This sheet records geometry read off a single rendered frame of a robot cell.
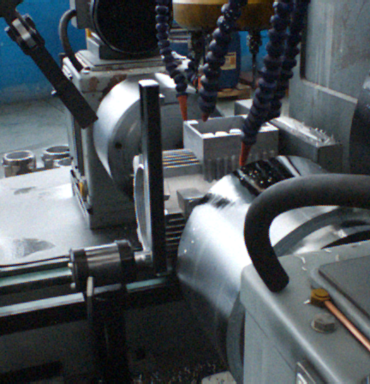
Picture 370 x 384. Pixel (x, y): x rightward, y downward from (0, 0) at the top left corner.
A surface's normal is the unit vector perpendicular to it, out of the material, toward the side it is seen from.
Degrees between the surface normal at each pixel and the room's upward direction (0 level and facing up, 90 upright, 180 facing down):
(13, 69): 90
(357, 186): 53
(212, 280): 73
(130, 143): 90
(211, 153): 90
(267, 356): 89
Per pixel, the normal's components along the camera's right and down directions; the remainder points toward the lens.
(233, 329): 0.00, 0.33
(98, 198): 0.31, 0.35
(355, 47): -0.95, 0.14
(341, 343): -0.03, -0.93
